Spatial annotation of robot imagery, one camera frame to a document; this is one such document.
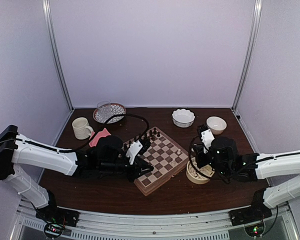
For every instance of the plain white round bowl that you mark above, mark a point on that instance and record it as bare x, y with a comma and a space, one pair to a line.
216, 124

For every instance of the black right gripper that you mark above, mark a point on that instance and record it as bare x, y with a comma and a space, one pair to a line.
200, 147

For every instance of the aluminium frame post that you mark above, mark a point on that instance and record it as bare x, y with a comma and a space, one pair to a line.
55, 53
253, 35

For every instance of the aluminium frame post left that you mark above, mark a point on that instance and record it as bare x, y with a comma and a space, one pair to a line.
55, 53

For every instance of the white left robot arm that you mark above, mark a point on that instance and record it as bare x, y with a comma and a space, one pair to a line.
16, 149

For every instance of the aluminium front rail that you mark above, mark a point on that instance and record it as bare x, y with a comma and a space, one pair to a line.
213, 225

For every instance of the pink cat ear bowl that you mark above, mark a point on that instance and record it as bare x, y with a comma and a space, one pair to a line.
101, 134

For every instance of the cream cat ear bowl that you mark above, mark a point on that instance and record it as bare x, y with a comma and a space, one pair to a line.
195, 177

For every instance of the patterned ceramic plate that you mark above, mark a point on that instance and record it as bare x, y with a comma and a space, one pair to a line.
117, 109

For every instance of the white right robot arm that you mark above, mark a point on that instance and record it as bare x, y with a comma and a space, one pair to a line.
258, 166

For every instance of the aluminium frame post right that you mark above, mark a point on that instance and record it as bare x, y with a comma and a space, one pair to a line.
253, 35

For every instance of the clear drinking glass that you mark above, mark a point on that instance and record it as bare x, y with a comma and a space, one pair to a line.
104, 111

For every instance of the white ribbed mug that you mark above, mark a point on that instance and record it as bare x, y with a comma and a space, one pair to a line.
81, 128

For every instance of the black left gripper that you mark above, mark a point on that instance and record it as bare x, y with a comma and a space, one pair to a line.
139, 165

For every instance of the white scalloped bowl black rim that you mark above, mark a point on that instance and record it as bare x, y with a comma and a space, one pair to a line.
183, 118

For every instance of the wooden chess board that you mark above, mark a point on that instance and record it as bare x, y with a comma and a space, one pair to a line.
160, 154

